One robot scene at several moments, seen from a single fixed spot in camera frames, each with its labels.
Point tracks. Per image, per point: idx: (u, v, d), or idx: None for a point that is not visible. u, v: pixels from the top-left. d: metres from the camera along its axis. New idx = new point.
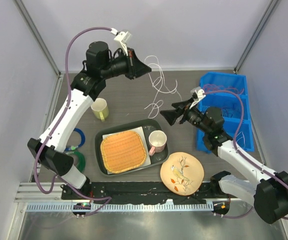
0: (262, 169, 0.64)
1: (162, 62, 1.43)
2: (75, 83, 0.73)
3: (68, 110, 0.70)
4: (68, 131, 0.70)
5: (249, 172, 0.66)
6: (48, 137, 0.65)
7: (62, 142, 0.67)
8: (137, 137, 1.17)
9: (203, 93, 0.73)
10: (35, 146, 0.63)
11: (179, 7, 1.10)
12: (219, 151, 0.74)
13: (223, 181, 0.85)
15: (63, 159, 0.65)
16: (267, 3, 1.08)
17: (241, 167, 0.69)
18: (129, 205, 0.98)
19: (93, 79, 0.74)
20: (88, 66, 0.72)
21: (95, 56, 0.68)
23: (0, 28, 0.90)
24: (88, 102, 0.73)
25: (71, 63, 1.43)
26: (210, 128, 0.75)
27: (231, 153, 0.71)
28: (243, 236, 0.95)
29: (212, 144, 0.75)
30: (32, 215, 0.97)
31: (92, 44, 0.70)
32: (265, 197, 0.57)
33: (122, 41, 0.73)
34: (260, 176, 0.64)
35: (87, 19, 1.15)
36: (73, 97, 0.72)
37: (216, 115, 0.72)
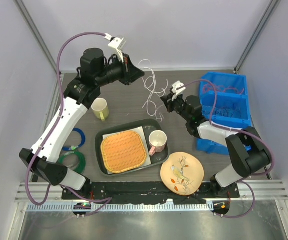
0: (230, 129, 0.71)
1: (163, 62, 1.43)
2: (68, 91, 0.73)
3: (60, 120, 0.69)
4: (61, 141, 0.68)
5: (221, 135, 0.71)
6: (39, 147, 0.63)
7: (55, 153, 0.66)
8: (137, 137, 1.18)
9: (177, 88, 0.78)
10: (27, 155, 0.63)
11: (179, 6, 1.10)
12: (199, 132, 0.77)
13: (216, 176, 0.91)
15: (55, 169, 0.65)
16: (267, 3, 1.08)
17: (216, 136, 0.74)
18: (129, 205, 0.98)
19: (87, 86, 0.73)
20: (82, 74, 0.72)
21: (89, 63, 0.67)
23: (0, 28, 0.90)
24: (81, 111, 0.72)
25: (71, 63, 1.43)
26: (190, 114, 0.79)
27: (207, 127, 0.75)
28: (243, 236, 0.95)
29: (194, 130, 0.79)
30: (32, 215, 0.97)
31: (87, 51, 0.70)
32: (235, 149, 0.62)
33: (117, 48, 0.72)
34: (228, 133, 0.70)
35: (88, 20, 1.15)
36: (66, 105, 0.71)
37: (196, 102, 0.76)
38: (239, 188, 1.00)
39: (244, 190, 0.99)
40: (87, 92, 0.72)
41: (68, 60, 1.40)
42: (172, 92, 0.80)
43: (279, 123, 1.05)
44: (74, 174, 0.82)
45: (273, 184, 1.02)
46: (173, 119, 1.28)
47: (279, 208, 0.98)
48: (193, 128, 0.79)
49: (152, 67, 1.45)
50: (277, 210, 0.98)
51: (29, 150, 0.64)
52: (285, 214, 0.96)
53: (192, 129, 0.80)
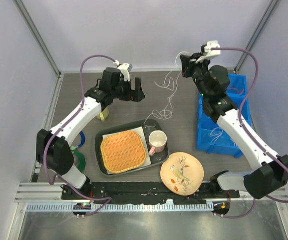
0: (266, 151, 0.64)
1: (162, 63, 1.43)
2: (88, 93, 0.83)
3: (81, 111, 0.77)
4: (77, 130, 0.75)
5: (251, 151, 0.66)
6: (60, 128, 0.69)
7: (71, 136, 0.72)
8: (137, 137, 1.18)
9: (209, 49, 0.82)
10: (46, 133, 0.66)
11: (179, 6, 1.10)
12: (219, 120, 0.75)
13: (220, 177, 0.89)
15: (69, 154, 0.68)
16: (267, 3, 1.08)
17: (243, 145, 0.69)
18: (129, 205, 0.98)
19: (104, 93, 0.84)
20: (102, 84, 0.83)
21: (111, 75, 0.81)
23: (0, 28, 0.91)
24: (96, 110, 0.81)
25: (71, 63, 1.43)
26: (212, 90, 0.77)
27: (234, 125, 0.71)
28: (243, 236, 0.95)
29: (213, 109, 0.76)
30: (32, 215, 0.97)
31: (107, 68, 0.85)
32: (262, 179, 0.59)
33: (127, 70, 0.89)
34: (262, 157, 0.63)
35: (87, 20, 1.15)
36: (87, 102, 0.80)
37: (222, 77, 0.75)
38: None
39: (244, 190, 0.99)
40: (105, 98, 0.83)
41: (68, 60, 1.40)
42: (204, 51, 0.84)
43: (279, 123, 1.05)
44: (76, 170, 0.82)
45: None
46: (173, 119, 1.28)
47: (279, 208, 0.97)
48: (212, 107, 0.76)
49: (152, 67, 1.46)
50: (277, 210, 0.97)
51: (48, 130, 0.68)
52: (285, 214, 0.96)
53: (211, 108, 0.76)
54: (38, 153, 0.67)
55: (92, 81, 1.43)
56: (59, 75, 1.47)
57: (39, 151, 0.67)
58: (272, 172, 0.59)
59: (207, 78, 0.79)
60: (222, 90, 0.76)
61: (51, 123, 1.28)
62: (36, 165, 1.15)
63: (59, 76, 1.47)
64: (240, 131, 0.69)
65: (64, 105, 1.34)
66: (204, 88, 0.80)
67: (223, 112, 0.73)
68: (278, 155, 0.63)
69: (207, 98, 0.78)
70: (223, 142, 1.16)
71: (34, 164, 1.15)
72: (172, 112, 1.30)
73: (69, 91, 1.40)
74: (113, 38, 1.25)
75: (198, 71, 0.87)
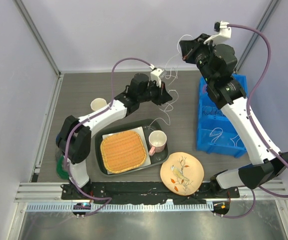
0: (269, 147, 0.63)
1: (162, 62, 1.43)
2: (118, 97, 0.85)
3: (108, 110, 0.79)
4: (101, 126, 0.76)
5: (254, 146, 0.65)
6: (87, 119, 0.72)
7: (95, 130, 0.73)
8: (137, 137, 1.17)
9: (225, 25, 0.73)
10: (73, 120, 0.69)
11: (179, 6, 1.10)
12: (225, 107, 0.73)
13: (219, 176, 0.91)
15: (88, 145, 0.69)
16: (266, 4, 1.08)
17: (247, 138, 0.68)
18: (129, 205, 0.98)
19: (131, 100, 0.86)
20: (129, 91, 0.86)
21: (138, 84, 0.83)
23: None
24: (121, 114, 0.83)
25: (71, 63, 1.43)
26: (218, 72, 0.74)
27: (241, 116, 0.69)
28: (243, 236, 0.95)
29: (219, 95, 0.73)
30: (32, 215, 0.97)
31: (136, 75, 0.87)
32: (261, 174, 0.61)
33: (159, 76, 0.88)
34: (265, 153, 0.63)
35: (87, 20, 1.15)
36: (115, 104, 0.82)
37: (227, 56, 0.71)
38: (240, 188, 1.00)
39: (244, 190, 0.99)
40: (131, 105, 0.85)
41: (68, 60, 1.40)
42: (218, 28, 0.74)
43: (279, 123, 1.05)
44: (85, 166, 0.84)
45: (273, 184, 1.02)
46: (173, 119, 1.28)
47: (279, 208, 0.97)
48: (218, 91, 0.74)
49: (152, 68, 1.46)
50: (277, 210, 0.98)
51: (77, 118, 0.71)
52: (285, 214, 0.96)
53: (217, 93, 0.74)
54: (59, 137, 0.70)
55: (92, 81, 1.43)
56: (59, 75, 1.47)
57: (61, 135, 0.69)
58: (273, 169, 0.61)
59: (211, 59, 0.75)
60: (228, 72, 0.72)
61: (51, 123, 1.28)
62: (36, 165, 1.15)
63: (59, 76, 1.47)
64: (245, 123, 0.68)
65: (64, 105, 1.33)
66: (209, 70, 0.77)
67: (231, 101, 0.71)
68: (281, 152, 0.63)
69: (212, 82, 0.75)
70: (223, 143, 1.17)
71: (34, 164, 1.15)
72: (172, 112, 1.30)
73: (69, 90, 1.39)
74: (113, 38, 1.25)
75: (202, 53, 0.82)
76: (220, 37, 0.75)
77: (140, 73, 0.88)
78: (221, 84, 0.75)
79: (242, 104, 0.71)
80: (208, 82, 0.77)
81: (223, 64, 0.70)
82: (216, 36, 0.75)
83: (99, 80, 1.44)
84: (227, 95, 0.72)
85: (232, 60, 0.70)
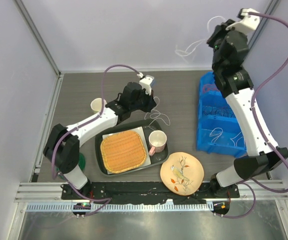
0: (267, 141, 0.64)
1: (162, 62, 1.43)
2: (110, 104, 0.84)
3: (99, 118, 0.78)
4: (90, 134, 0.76)
5: (253, 138, 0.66)
6: (76, 127, 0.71)
7: (84, 138, 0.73)
8: (137, 137, 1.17)
9: (247, 14, 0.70)
10: (61, 129, 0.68)
11: (179, 6, 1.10)
12: (230, 97, 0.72)
13: (218, 174, 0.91)
15: (75, 154, 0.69)
16: (267, 3, 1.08)
17: (247, 128, 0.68)
18: (129, 205, 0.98)
19: (123, 107, 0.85)
20: (121, 98, 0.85)
21: (131, 92, 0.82)
23: None
24: (112, 123, 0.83)
25: (71, 63, 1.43)
26: (227, 59, 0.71)
27: (244, 107, 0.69)
28: (243, 236, 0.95)
29: (225, 83, 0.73)
30: (32, 215, 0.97)
31: (130, 83, 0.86)
32: (256, 166, 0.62)
33: (149, 84, 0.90)
34: (262, 146, 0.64)
35: (87, 19, 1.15)
36: (106, 112, 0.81)
37: (239, 44, 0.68)
38: (239, 188, 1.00)
39: (244, 190, 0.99)
40: (123, 113, 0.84)
41: (68, 60, 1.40)
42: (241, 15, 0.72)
43: (279, 123, 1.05)
44: (79, 171, 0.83)
45: (273, 184, 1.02)
46: (173, 119, 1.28)
47: (279, 208, 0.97)
48: (225, 79, 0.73)
49: (152, 67, 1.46)
50: (277, 210, 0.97)
51: (65, 127, 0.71)
52: (285, 214, 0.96)
53: (224, 81, 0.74)
54: (47, 146, 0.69)
55: (92, 81, 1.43)
56: (59, 74, 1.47)
57: (49, 144, 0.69)
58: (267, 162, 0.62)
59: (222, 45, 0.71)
60: (238, 60, 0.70)
61: (51, 123, 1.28)
62: (36, 165, 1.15)
63: (59, 76, 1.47)
64: (247, 114, 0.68)
65: (64, 105, 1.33)
66: (218, 56, 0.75)
67: (236, 91, 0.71)
68: (278, 146, 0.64)
69: (220, 69, 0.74)
70: (223, 143, 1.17)
71: (34, 164, 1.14)
72: (172, 112, 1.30)
73: (69, 90, 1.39)
74: (113, 37, 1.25)
75: (220, 37, 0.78)
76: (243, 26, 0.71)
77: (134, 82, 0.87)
78: (229, 72, 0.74)
79: (248, 95, 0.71)
80: (217, 67, 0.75)
81: (233, 52, 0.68)
82: (237, 24, 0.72)
83: (99, 80, 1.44)
84: (233, 85, 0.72)
85: (243, 49, 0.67)
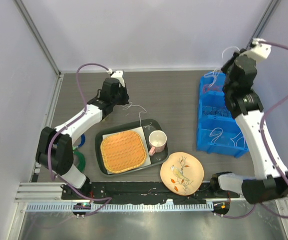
0: (276, 165, 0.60)
1: (162, 62, 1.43)
2: (92, 101, 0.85)
3: (84, 115, 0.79)
4: (80, 131, 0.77)
5: (261, 161, 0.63)
6: (64, 127, 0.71)
7: (74, 136, 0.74)
8: (137, 137, 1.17)
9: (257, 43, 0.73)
10: (50, 131, 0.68)
11: (178, 6, 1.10)
12: (239, 118, 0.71)
13: (221, 176, 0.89)
15: (70, 153, 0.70)
16: (267, 3, 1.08)
17: (255, 151, 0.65)
18: (129, 205, 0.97)
19: (105, 102, 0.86)
20: (101, 94, 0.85)
21: (110, 86, 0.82)
23: None
24: (97, 118, 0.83)
25: (71, 63, 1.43)
26: (236, 81, 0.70)
27: (253, 128, 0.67)
28: (244, 236, 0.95)
29: (234, 105, 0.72)
30: (32, 215, 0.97)
31: (108, 78, 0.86)
32: (262, 189, 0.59)
33: (121, 77, 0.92)
34: (269, 169, 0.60)
35: (87, 19, 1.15)
36: (90, 108, 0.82)
37: (247, 67, 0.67)
38: None
39: None
40: (106, 107, 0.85)
41: (68, 60, 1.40)
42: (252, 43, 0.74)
43: (279, 123, 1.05)
44: (76, 169, 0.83)
45: None
46: (173, 119, 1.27)
47: (279, 208, 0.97)
48: (235, 101, 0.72)
49: (152, 67, 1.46)
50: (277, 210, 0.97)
51: (54, 128, 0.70)
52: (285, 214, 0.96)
53: (233, 102, 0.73)
54: (39, 151, 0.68)
55: (92, 81, 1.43)
56: (59, 75, 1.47)
57: (40, 149, 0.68)
58: (275, 186, 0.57)
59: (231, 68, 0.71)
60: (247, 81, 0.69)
61: (51, 123, 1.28)
62: (36, 165, 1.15)
63: (59, 76, 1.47)
64: (256, 136, 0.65)
65: (64, 105, 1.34)
66: (228, 79, 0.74)
67: (245, 112, 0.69)
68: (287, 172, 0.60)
69: (230, 90, 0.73)
70: (223, 143, 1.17)
71: (34, 164, 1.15)
72: (172, 112, 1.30)
73: (69, 90, 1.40)
74: (113, 38, 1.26)
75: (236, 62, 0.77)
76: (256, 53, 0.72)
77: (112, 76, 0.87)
78: (239, 94, 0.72)
79: (256, 117, 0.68)
80: (227, 89, 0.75)
81: (242, 74, 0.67)
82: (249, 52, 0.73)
83: (99, 80, 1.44)
84: (243, 106, 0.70)
85: (252, 72, 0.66)
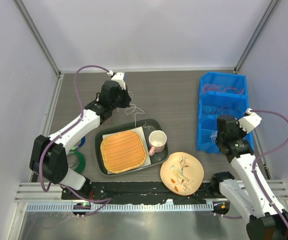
0: (272, 202, 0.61)
1: (162, 63, 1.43)
2: (89, 106, 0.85)
3: (80, 122, 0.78)
4: (75, 139, 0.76)
5: (257, 199, 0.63)
6: (58, 135, 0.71)
7: (69, 145, 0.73)
8: (137, 137, 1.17)
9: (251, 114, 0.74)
10: (43, 140, 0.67)
11: (178, 7, 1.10)
12: (234, 162, 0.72)
13: (226, 187, 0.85)
15: (64, 162, 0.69)
16: (267, 3, 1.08)
17: (251, 190, 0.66)
18: (129, 205, 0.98)
19: (104, 107, 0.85)
20: (101, 98, 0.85)
21: (109, 90, 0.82)
23: (0, 28, 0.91)
24: (96, 123, 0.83)
25: (71, 64, 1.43)
26: (222, 130, 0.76)
27: (246, 170, 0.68)
28: (244, 236, 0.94)
29: (228, 149, 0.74)
30: (32, 215, 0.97)
31: (107, 81, 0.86)
32: (262, 228, 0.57)
33: (122, 79, 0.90)
34: (266, 208, 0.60)
35: (87, 20, 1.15)
36: (87, 114, 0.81)
37: (227, 117, 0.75)
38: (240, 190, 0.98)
39: None
40: (104, 112, 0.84)
41: (68, 60, 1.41)
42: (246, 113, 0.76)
43: (279, 122, 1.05)
44: (73, 173, 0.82)
45: (273, 184, 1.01)
46: (173, 119, 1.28)
47: None
48: (227, 147, 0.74)
49: (152, 67, 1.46)
50: None
51: (48, 137, 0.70)
52: None
53: (227, 148, 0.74)
54: (33, 160, 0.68)
55: (92, 81, 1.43)
56: (59, 75, 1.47)
57: (34, 158, 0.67)
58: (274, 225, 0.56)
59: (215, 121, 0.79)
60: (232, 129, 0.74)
61: (51, 123, 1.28)
62: None
63: (59, 76, 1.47)
64: (251, 177, 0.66)
65: (64, 105, 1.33)
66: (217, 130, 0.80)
67: (238, 154, 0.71)
68: (284, 210, 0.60)
69: (220, 139, 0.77)
70: None
71: None
72: (172, 112, 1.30)
73: (69, 90, 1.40)
74: (113, 38, 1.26)
75: None
76: (244, 120, 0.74)
77: (112, 80, 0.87)
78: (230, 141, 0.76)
79: (249, 159, 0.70)
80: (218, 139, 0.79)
81: (224, 123, 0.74)
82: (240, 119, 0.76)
83: (99, 80, 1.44)
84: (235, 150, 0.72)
85: (231, 120, 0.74)
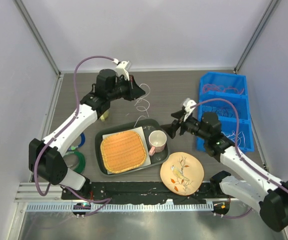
0: (268, 178, 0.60)
1: (162, 62, 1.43)
2: (84, 100, 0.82)
3: (75, 119, 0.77)
4: (70, 139, 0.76)
5: (254, 180, 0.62)
6: (53, 138, 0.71)
7: (65, 146, 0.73)
8: (137, 137, 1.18)
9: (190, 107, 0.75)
10: (38, 143, 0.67)
11: (178, 6, 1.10)
12: (221, 158, 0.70)
13: (228, 185, 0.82)
15: (61, 164, 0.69)
16: (267, 3, 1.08)
17: (246, 177, 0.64)
18: (129, 205, 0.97)
19: (100, 99, 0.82)
20: (97, 89, 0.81)
21: (104, 81, 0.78)
23: (0, 29, 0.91)
24: (92, 118, 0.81)
25: (71, 63, 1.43)
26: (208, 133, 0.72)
27: (235, 160, 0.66)
28: (244, 236, 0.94)
29: (214, 150, 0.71)
30: (32, 215, 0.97)
31: (102, 71, 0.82)
32: (272, 208, 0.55)
33: (125, 68, 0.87)
34: (267, 186, 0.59)
35: (87, 20, 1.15)
36: (82, 109, 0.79)
37: (212, 119, 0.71)
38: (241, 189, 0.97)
39: None
40: (101, 105, 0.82)
41: (68, 60, 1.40)
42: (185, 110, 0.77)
43: (279, 123, 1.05)
44: (73, 173, 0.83)
45: None
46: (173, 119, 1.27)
47: None
48: (212, 147, 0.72)
49: (152, 67, 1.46)
50: None
51: (42, 140, 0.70)
52: None
53: (212, 149, 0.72)
54: (31, 163, 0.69)
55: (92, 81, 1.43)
56: (59, 74, 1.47)
57: (32, 162, 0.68)
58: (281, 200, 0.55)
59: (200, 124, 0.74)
60: (217, 131, 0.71)
61: (51, 123, 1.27)
62: None
63: (59, 76, 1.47)
64: (241, 166, 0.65)
65: (64, 105, 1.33)
66: (198, 134, 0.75)
67: (222, 149, 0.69)
68: (282, 182, 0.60)
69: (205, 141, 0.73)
70: None
71: None
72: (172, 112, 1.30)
73: (69, 90, 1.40)
74: (113, 38, 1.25)
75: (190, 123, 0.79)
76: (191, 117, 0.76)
77: (108, 69, 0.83)
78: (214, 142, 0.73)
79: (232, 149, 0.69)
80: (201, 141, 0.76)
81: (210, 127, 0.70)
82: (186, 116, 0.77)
83: None
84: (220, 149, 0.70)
85: (216, 123, 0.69)
